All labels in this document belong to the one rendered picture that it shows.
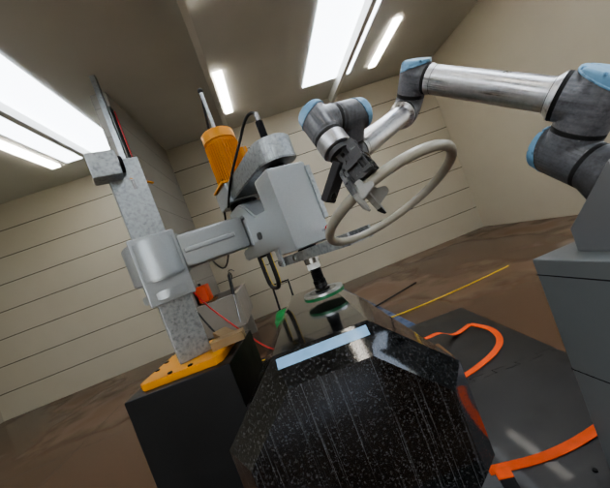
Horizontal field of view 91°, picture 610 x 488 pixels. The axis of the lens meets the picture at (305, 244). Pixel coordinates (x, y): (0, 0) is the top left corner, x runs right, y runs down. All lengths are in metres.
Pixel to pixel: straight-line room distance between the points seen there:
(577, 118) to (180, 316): 1.98
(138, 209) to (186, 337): 0.81
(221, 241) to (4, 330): 6.78
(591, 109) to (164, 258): 1.92
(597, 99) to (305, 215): 1.08
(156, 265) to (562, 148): 1.89
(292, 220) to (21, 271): 7.11
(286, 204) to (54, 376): 7.15
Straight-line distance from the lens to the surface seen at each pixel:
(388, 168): 0.81
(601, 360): 1.40
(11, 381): 8.56
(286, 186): 1.48
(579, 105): 1.28
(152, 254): 1.91
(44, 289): 7.90
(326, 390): 1.06
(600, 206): 1.23
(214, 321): 4.42
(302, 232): 1.46
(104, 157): 2.06
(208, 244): 2.01
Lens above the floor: 1.21
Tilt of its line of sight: 1 degrees down
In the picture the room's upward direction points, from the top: 21 degrees counter-clockwise
